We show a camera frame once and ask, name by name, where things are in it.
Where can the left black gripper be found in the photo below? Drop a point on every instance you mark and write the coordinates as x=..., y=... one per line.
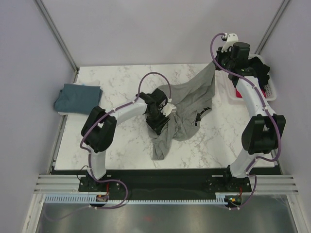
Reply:
x=158, y=126

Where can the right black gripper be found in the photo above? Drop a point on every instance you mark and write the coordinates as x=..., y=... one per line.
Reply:
x=220, y=55

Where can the grey t shirt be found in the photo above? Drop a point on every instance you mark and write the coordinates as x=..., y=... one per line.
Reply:
x=193, y=100

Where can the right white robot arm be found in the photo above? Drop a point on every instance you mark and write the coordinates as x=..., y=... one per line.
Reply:
x=261, y=138

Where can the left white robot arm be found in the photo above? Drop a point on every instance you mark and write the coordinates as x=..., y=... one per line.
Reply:
x=98, y=134

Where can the red t shirt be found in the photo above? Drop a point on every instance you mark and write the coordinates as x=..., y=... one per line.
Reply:
x=238, y=94

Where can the black t shirt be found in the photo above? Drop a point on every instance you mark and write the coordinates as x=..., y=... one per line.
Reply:
x=262, y=71

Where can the white plastic basket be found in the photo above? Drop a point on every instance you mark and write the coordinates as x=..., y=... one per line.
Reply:
x=269, y=90

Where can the folded blue t shirt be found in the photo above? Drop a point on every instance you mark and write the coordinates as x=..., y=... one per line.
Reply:
x=78, y=99

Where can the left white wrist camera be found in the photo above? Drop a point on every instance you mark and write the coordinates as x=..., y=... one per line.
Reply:
x=168, y=109

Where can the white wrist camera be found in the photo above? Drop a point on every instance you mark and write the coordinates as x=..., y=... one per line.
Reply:
x=229, y=40
x=168, y=109

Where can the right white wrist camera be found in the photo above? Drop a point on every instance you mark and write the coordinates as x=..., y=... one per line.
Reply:
x=229, y=40

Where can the right corner aluminium post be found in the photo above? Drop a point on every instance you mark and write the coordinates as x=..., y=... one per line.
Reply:
x=277, y=17

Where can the corner aluminium post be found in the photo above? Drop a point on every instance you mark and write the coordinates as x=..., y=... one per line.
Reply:
x=277, y=17
x=56, y=34

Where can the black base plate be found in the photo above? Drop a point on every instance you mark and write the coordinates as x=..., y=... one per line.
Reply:
x=171, y=183

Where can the white slotted cable duct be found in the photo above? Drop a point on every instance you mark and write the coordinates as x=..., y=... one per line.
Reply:
x=80, y=198

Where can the aluminium frame rail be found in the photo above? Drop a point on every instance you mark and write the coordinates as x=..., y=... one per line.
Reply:
x=266, y=184

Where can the left corner aluminium post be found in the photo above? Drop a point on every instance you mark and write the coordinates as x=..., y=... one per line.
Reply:
x=56, y=34

